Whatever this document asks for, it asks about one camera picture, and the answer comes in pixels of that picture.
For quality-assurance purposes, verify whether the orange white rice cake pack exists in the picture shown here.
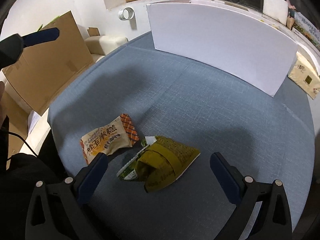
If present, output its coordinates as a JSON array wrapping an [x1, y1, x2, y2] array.
[[80, 113, 140, 165]]

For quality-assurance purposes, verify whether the olive green snack pack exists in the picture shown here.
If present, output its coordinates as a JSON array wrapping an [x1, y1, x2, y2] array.
[[117, 135, 200, 193]]

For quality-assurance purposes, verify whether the black sleeve left forearm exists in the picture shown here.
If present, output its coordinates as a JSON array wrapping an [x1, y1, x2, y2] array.
[[1, 117, 68, 239]]

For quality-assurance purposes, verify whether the person's left hand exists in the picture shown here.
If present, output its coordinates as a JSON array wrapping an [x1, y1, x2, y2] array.
[[0, 81, 7, 127]]

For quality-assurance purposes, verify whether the flat cardboard sheet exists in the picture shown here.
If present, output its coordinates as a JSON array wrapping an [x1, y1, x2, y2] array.
[[3, 11, 93, 115]]

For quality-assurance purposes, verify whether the cream cushion stool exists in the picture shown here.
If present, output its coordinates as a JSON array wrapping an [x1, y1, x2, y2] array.
[[85, 35, 128, 63]]

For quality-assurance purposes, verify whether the clear tape roll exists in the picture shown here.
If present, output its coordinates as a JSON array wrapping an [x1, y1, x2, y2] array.
[[118, 7, 135, 21]]

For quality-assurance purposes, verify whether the tissue box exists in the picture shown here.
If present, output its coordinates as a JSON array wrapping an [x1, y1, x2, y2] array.
[[287, 52, 319, 100]]

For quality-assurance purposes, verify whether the white storage box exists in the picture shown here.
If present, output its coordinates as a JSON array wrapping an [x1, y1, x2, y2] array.
[[146, 2, 298, 96]]

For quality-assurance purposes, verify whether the printed landscape gift box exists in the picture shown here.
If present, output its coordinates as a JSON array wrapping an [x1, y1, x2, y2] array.
[[293, 11, 320, 50]]

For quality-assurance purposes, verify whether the white foam block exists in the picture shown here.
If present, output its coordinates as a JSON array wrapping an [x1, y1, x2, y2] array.
[[263, 0, 289, 25]]

